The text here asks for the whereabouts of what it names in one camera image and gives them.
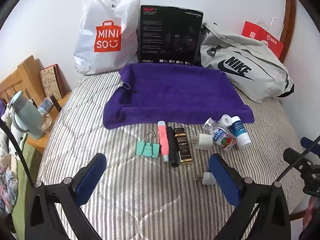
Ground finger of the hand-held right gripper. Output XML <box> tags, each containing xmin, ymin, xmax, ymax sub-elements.
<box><xmin>284</xmin><ymin>147</ymin><xmax>320</xmax><ymax>175</ymax></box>
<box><xmin>301</xmin><ymin>136</ymin><xmax>320</xmax><ymax>153</ymax></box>

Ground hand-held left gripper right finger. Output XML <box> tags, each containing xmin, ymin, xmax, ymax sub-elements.
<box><xmin>209</xmin><ymin>153</ymin><xmax>292</xmax><ymax>240</ymax></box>

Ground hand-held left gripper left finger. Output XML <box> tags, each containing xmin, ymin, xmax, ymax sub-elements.
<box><xmin>25</xmin><ymin>152</ymin><xmax>108</xmax><ymax>240</ymax></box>

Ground clear gum bottle colourful label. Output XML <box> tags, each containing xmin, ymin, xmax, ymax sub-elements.
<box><xmin>204</xmin><ymin>118</ymin><xmax>237</xmax><ymax>152</ymax></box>

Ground blue and white jar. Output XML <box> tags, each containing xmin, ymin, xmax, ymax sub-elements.
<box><xmin>229</xmin><ymin>116</ymin><xmax>252</xmax><ymax>150</ymax></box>

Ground white tape roll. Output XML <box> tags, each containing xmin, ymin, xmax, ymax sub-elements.
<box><xmin>222</xmin><ymin>114</ymin><xmax>237</xmax><ymax>128</ymax></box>

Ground black pen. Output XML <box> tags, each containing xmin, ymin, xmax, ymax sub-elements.
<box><xmin>166</xmin><ymin>126</ymin><xmax>179</xmax><ymax>168</ymax></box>

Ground green binder clip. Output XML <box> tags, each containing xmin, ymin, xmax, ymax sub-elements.
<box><xmin>136</xmin><ymin>129</ymin><xmax>160</xmax><ymax>158</ymax></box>

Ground pink pen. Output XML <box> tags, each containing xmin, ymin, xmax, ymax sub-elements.
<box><xmin>157</xmin><ymin>120</ymin><xmax>170</xmax><ymax>162</ymax></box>

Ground person's right hand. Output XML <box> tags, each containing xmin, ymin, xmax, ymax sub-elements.
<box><xmin>302</xmin><ymin>197</ymin><xmax>320</xmax><ymax>233</ymax></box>

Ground small white usb adapter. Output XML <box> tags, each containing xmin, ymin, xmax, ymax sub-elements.
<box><xmin>196</xmin><ymin>171</ymin><xmax>216</xmax><ymax>186</ymax></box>

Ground striped bed quilt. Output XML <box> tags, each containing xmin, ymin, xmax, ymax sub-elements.
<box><xmin>37</xmin><ymin>70</ymin><xmax>304</xmax><ymax>240</ymax></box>

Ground white charger plug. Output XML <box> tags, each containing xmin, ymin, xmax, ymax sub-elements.
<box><xmin>190</xmin><ymin>133</ymin><xmax>213</xmax><ymax>150</ymax></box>

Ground wooden nightstand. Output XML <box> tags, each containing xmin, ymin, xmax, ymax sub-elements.
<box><xmin>25</xmin><ymin>91</ymin><xmax>73</xmax><ymax>154</ymax></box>

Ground green blanket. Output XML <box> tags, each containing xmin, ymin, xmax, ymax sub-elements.
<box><xmin>10</xmin><ymin>140</ymin><xmax>43</xmax><ymax>215</ymax></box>

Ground clear glass cup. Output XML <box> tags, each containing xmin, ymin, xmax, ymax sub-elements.
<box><xmin>37</xmin><ymin>114</ymin><xmax>55</xmax><ymax>134</ymax></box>

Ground floral cloth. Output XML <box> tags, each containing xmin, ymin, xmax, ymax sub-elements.
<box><xmin>0</xmin><ymin>152</ymin><xmax>19</xmax><ymax>215</ymax></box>

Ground light blue kettle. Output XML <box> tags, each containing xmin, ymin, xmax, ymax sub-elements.
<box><xmin>9</xmin><ymin>91</ymin><xmax>47</xmax><ymax>140</ymax></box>

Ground blue and white packet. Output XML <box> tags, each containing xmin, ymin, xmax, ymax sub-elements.
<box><xmin>37</xmin><ymin>97</ymin><xmax>54</xmax><ymax>114</ymax></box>

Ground purple towel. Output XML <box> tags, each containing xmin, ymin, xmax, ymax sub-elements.
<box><xmin>103</xmin><ymin>63</ymin><xmax>255</xmax><ymax>130</ymax></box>

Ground patterned book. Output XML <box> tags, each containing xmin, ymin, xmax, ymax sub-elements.
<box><xmin>39</xmin><ymin>64</ymin><xmax>72</xmax><ymax>100</ymax></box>

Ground grey sling bag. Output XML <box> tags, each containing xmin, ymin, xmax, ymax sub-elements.
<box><xmin>199</xmin><ymin>22</ymin><xmax>295</xmax><ymax>103</ymax></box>

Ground wooden headboard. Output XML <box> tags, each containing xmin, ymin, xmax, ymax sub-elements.
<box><xmin>0</xmin><ymin>55</ymin><xmax>43</xmax><ymax>105</ymax></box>

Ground red paper bag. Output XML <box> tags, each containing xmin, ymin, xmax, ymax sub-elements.
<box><xmin>241</xmin><ymin>17</ymin><xmax>285</xmax><ymax>60</ymax></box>

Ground curved brown wooden board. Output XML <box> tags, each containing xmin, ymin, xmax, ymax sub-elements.
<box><xmin>278</xmin><ymin>0</ymin><xmax>297</xmax><ymax>64</ymax></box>

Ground black cardboard box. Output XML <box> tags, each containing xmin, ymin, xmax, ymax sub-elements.
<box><xmin>137</xmin><ymin>5</ymin><xmax>203</xmax><ymax>67</ymax></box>

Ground white plastic shopping bag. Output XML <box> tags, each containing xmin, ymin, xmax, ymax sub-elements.
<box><xmin>74</xmin><ymin>0</ymin><xmax>142</xmax><ymax>75</ymax></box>

